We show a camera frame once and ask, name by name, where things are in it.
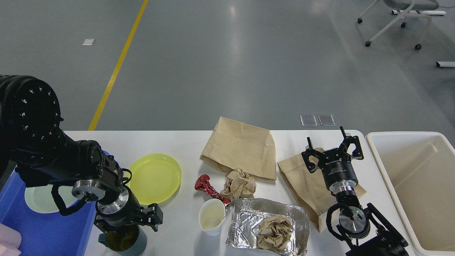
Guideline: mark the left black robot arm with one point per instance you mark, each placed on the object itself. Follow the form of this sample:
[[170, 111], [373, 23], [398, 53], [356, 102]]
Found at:
[[79, 171]]

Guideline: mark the white plastic bin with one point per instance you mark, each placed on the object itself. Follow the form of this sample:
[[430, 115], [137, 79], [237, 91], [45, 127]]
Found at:
[[418, 169]]

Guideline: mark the white bar on floor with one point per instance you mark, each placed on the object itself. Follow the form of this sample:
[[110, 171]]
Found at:
[[444, 64]]

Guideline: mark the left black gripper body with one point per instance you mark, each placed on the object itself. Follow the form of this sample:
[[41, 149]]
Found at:
[[122, 211]]

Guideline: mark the pink mug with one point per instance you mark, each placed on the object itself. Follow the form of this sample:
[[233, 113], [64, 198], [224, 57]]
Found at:
[[10, 240]]

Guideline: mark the right floor outlet plate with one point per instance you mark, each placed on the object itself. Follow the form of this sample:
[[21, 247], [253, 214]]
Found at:
[[326, 120]]

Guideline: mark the yellow plastic plate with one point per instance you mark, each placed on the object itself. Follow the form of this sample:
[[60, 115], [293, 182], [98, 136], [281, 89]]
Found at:
[[155, 178]]

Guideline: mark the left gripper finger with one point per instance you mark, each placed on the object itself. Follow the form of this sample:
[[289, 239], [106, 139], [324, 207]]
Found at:
[[104, 226], [151, 216]]

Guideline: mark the large brown paper bag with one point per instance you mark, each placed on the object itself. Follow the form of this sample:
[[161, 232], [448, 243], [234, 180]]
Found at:
[[234, 145]]

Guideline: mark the brown paper bag under gripper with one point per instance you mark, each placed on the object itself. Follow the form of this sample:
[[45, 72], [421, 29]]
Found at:
[[308, 189]]

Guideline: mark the pale green plate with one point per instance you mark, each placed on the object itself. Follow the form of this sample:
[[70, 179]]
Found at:
[[39, 199]]

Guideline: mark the aluminium foil tray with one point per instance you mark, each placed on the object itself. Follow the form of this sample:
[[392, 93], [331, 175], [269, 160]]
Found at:
[[248, 213]]

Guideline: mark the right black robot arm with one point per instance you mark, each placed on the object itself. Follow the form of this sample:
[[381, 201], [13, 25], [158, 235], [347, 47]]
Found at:
[[365, 230]]

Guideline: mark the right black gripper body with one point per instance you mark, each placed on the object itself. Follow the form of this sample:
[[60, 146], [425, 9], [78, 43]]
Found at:
[[337, 169]]

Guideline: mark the red foil wrapper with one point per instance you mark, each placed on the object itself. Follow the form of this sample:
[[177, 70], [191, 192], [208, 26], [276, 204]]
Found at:
[[203, 184]]

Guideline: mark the office chair with castors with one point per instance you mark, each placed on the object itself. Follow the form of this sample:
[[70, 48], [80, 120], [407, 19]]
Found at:
[[409, 8]]

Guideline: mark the left floor outlet plate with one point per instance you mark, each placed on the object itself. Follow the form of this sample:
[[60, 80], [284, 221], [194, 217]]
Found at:
[[308, 120]]

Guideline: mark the crumpled paper in tray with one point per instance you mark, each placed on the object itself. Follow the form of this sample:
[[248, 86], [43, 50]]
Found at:
[[274, 233]]

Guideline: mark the blue plastic tray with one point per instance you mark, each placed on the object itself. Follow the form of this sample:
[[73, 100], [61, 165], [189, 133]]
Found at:
[[44, 234]]

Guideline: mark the crumpled brown paper ball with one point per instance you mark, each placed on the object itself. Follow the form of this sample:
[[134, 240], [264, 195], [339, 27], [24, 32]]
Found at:
[[239, 185]]

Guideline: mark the white paper cup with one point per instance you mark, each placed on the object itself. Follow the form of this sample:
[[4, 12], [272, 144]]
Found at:
[[211, 217]]

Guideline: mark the dark teal mug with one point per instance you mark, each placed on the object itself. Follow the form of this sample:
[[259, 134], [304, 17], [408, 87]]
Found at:
[[127, 240]]

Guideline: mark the floor outlet plate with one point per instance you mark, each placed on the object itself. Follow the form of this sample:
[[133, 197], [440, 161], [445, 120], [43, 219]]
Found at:
[[326, 120], [308, 120]]

